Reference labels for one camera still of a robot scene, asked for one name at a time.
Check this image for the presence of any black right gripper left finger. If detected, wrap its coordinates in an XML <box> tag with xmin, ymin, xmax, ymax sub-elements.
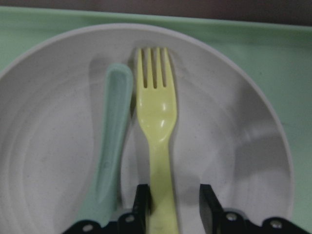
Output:
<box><xmin>64</xmin><ymin>184</ymin><xmax>151</xmax><ymax>234</ymax></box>

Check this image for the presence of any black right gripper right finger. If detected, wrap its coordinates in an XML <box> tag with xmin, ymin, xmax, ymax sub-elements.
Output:
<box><xmin>199</xmin><ymin>184</ymin><xmax>308</xmax><ymax>234</ymax></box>

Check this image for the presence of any white round plate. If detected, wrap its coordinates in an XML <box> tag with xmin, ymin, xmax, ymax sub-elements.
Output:
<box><xmin>0</xmin><ymin>23</ymin><xmax>293</xmax><ymax>234</ymax></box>

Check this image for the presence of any yellow plastic fork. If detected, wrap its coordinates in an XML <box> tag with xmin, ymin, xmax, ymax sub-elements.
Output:
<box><xmin>136</xmin><ymin>48</ymin><xmax>179</xmax><ymax>234</ymax></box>

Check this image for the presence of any green plastic spoon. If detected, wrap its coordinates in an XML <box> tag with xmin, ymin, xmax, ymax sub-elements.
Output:
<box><xmin>75</xmin><ymin>63</ymin><xmax>133</xmax><ymax>226</ymax></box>

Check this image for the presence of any light green plastic tray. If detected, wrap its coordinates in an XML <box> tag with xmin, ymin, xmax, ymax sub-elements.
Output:
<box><xmin>0</xmin><ymin>5</ymin><xmax>312</xmax><ymax>231</ymax></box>

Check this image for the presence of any brown paper table cover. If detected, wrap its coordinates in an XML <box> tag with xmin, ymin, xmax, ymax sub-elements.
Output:
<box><xmin>0</xmin><ymin>0</ymin><xmax>312</xmax><ymax>26</ymax></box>

